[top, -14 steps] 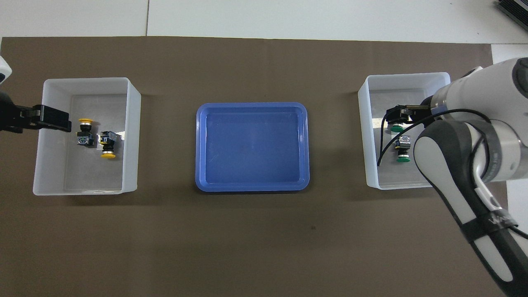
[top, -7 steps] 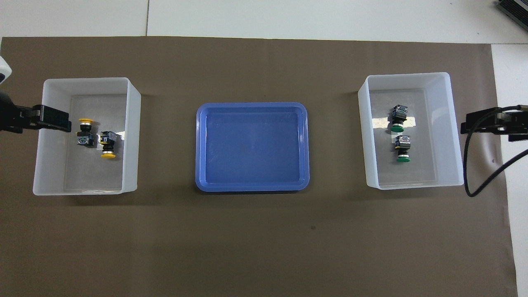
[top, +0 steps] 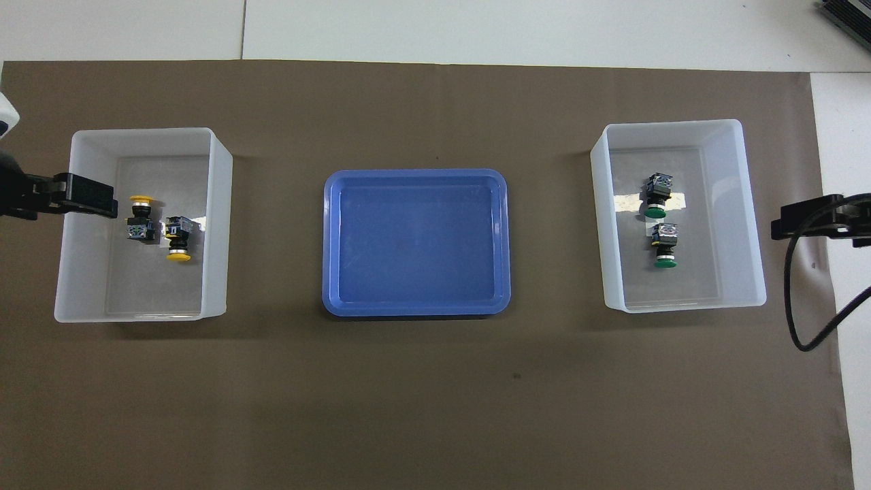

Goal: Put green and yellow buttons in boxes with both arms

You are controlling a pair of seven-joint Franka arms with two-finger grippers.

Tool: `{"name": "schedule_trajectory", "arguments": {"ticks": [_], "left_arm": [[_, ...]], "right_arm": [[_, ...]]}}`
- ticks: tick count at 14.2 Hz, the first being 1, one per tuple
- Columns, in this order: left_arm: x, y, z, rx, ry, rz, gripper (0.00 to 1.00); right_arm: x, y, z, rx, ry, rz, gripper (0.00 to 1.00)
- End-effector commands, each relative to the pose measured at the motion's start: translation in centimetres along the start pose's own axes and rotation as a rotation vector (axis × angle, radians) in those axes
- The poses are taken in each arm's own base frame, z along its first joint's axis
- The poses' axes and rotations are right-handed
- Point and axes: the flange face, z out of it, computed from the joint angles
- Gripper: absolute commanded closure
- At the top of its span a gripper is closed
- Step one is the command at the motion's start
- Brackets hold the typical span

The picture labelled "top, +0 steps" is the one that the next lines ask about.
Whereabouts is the translucent white plastic box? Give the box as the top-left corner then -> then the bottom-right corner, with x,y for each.
590,119 -> 768,314
54,127 -> 234,323

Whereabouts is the green push button switch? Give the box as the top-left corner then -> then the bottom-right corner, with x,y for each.
642,173 -> 674,219
650,223 -> 680,269

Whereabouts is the yellow push button switch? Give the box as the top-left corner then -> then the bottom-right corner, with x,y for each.
162,216 -> 195,263
126,194 -> 159,242

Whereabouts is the gray ribbed metal device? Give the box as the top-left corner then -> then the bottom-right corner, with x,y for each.
819,0 -> 871,33

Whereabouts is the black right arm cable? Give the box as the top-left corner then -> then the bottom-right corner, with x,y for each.
784,196 -> 871,353

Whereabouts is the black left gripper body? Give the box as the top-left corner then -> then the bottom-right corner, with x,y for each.
0,153 -> 57,221

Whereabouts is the brown paper table mat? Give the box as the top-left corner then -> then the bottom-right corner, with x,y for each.
0,60 -> 855,490

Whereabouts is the blue plastic tray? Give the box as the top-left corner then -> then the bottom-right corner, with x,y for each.
322,168 -> 511,319

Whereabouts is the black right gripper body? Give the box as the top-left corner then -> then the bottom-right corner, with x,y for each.
851,193 -> 871,247

